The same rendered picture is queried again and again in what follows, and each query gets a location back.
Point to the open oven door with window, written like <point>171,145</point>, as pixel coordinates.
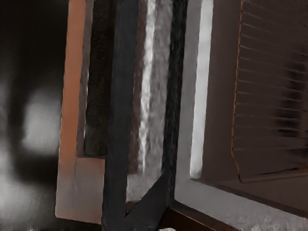
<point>72,120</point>

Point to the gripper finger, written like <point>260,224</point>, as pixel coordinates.
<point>166,229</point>

